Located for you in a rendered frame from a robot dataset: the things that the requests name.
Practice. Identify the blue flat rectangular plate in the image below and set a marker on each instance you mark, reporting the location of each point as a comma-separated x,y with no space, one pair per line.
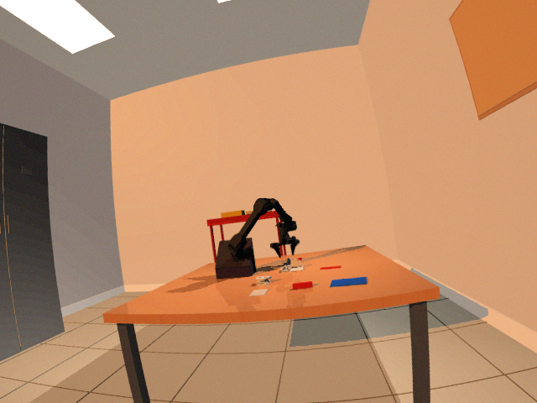
352,281

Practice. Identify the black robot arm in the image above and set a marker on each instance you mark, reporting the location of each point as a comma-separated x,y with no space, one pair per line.
260,207

